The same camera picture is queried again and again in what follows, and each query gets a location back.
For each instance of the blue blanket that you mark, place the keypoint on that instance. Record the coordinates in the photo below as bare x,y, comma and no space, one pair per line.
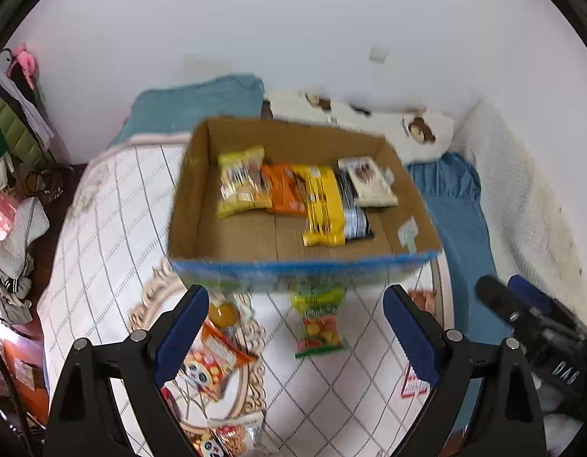
457,228

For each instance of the white wall socket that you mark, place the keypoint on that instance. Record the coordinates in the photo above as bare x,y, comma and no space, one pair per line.
379,54

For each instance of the green puffer jacket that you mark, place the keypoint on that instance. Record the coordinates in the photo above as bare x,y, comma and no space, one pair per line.
10,126

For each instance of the black snack packet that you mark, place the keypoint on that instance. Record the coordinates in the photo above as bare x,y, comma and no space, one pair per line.
356,214

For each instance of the white red print packet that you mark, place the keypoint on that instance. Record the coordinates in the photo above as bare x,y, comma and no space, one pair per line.
414,381

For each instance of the orange panda snack packet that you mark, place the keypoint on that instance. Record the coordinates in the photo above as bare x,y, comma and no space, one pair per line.
212,359

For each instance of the teal pillow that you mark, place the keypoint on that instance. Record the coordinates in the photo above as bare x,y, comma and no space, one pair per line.
188,104

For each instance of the long yellow snack packet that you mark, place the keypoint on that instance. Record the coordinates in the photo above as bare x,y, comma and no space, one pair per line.
324,207

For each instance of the white bear print pillow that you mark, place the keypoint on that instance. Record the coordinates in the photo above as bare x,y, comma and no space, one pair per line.
369,121

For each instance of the yellow round biscuit packet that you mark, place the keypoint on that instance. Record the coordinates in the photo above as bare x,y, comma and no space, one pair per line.
241,181

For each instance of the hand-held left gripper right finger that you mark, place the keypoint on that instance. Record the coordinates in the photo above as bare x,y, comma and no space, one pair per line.
412,338

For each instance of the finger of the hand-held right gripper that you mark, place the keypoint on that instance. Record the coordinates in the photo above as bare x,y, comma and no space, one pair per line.
529,290
498,297

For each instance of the pink plush toy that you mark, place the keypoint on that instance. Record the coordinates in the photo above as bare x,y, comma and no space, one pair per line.
25,59

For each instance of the brown cardboard box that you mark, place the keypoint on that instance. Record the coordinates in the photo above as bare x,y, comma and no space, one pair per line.
293,245

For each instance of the clear packet with yellow cake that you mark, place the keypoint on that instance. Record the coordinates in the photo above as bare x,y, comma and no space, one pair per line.
223,315

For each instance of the grey hanging clothes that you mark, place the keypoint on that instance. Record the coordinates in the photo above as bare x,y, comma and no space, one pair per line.
34,109

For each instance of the white chocolate wafer packet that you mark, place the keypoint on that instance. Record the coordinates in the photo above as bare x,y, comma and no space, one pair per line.
367,183

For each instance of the white grey garment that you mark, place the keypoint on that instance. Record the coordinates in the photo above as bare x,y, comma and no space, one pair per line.
19,243

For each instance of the fruit gummy packet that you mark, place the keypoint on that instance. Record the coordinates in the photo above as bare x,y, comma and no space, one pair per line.
319,331

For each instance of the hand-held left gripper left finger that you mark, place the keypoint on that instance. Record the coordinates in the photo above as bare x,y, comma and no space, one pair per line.
181,338

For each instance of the yellow green candy packet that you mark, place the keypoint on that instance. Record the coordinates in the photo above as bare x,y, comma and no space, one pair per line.
317,297

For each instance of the yellow mushroom print snack packet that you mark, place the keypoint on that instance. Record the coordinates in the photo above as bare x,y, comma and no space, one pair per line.
231,438

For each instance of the white textured blanket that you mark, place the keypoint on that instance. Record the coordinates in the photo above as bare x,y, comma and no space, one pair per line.
512,176

